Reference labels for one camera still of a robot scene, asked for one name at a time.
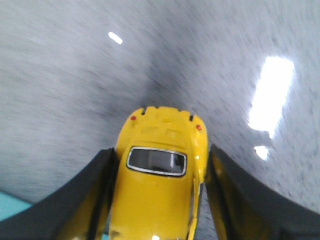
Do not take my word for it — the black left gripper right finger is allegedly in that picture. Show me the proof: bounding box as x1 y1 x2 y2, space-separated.
205 144 320 240

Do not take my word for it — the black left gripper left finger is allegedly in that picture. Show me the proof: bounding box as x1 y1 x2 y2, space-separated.
0 148 118 240

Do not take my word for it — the light blue storage box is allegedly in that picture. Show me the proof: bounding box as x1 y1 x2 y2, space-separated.
0 191 33 221

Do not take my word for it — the yellow toy beetle car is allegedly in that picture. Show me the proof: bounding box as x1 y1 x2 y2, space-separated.
108 106 209 240

